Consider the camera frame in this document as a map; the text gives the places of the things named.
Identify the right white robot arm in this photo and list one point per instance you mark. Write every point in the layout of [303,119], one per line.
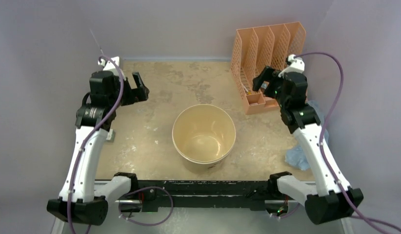
[332,197]

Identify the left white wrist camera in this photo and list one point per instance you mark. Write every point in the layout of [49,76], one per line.
[109,66]

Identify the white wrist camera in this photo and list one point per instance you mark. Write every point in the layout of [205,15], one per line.
[294,64]
[109,66]

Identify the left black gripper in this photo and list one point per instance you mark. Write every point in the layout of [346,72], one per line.
[136,94]

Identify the orange file organizer rack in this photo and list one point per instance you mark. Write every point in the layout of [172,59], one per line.
[257,47]

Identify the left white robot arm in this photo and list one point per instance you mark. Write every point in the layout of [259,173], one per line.
[79,201]

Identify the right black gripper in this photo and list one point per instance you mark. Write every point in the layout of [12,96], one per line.
[270,75]

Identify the white red small box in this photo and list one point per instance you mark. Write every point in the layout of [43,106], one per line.
[111,136]

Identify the beige paper trash bin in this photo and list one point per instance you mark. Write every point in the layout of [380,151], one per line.
[203,135]

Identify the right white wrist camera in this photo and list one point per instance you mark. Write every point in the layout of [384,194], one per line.
[294,64]

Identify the blue plastic trash bag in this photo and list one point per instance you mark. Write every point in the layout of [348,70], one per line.
[296,156]

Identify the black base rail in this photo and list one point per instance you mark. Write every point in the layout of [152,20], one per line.
[252,195]

